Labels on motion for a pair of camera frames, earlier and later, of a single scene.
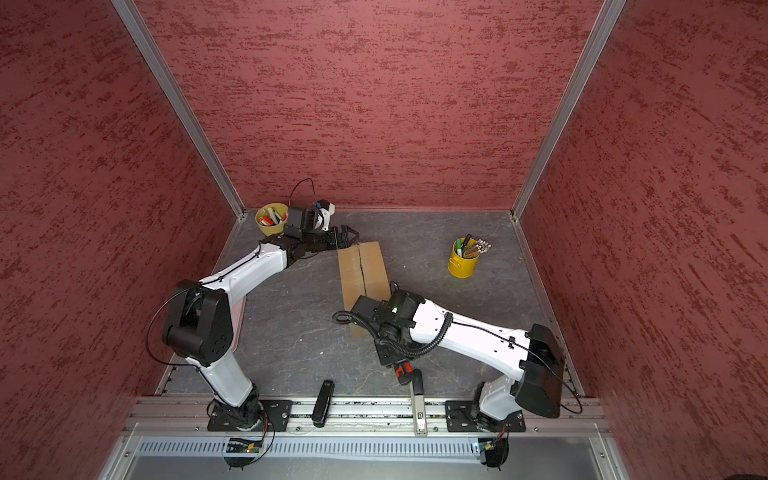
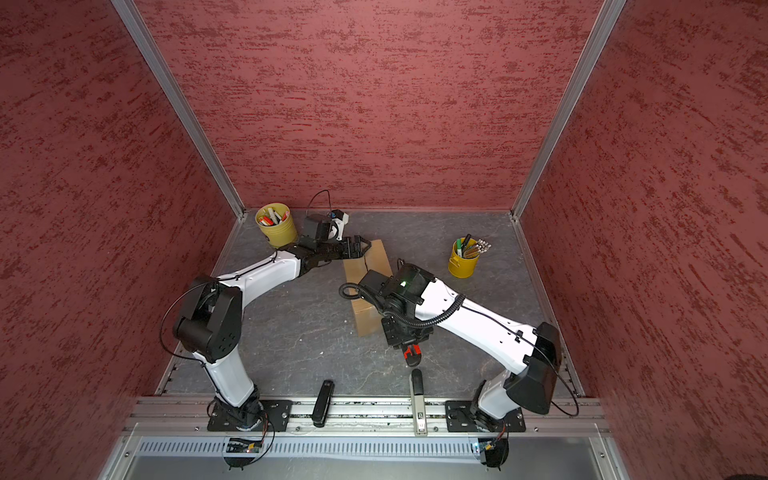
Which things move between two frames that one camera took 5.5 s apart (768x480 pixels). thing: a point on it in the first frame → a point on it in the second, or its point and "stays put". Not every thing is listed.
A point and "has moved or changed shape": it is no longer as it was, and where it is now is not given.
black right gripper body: x=393 y=350 → x=405 y=330
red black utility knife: x=403 y=373 has moved or changed shape
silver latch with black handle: x=420 y=418 stays put
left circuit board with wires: x=245 y=446 stays put
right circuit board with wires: x=495 y=450 stays put
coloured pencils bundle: x=480 y=247 stays put
